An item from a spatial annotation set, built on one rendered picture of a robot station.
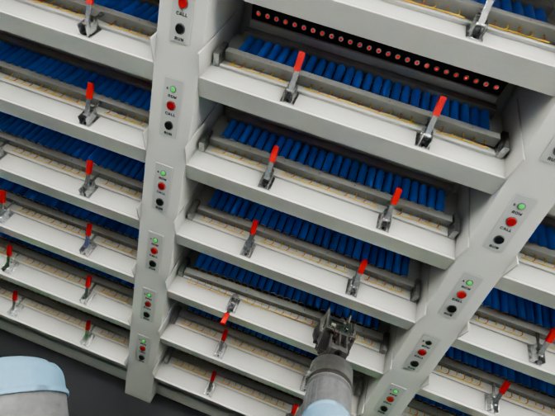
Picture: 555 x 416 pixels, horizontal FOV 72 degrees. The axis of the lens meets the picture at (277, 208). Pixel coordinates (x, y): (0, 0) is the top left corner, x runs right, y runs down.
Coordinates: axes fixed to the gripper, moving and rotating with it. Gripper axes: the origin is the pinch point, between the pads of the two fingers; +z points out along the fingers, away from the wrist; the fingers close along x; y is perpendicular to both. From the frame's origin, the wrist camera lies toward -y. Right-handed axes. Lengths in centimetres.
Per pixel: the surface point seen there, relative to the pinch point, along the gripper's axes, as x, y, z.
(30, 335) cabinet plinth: 94, -55, 5
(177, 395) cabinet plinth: 37, -55, 5
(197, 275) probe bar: 38.4, -1.5, -0.7
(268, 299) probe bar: 18.0, -1.1, 0.0
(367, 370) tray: -12.2, -7.7, -4.3
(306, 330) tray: 5.8, -4.9, -1.8
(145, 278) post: 51, -5, -5
